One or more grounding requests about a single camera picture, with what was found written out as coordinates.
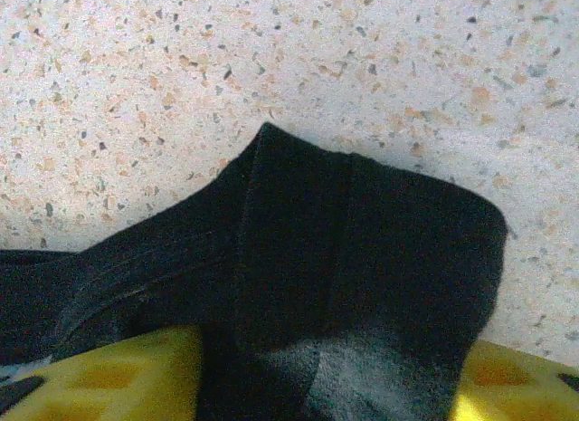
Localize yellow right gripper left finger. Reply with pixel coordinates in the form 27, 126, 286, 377
0, 325, 203, 421

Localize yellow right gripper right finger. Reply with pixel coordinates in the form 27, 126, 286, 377
451, 339, 579, 421

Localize black t-shirt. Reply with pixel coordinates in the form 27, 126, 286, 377
0, 121, 517, 421

